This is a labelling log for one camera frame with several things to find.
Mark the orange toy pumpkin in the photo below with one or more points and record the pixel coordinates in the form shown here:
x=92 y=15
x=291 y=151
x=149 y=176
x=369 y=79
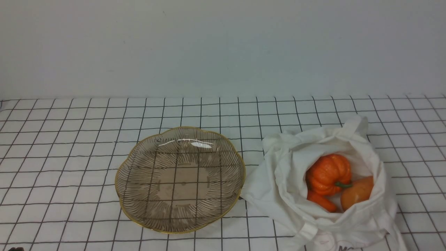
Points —
x=329 y=175

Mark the white cloth bag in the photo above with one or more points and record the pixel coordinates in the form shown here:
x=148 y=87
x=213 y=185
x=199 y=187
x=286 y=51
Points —
x=278 y=189

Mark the gold-rimmed ribbed glass bowl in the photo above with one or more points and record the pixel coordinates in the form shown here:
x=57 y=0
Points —
x=180 y=181

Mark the orange toy carrot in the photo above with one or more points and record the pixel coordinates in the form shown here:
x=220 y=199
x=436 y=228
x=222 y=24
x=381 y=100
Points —
x=321 y=201

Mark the orange-brown toy potato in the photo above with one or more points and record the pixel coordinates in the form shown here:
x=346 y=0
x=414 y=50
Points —
x=359 y=191

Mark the white black-grid tablecloth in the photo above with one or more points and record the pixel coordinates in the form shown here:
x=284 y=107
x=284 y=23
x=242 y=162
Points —
x=59 y=158

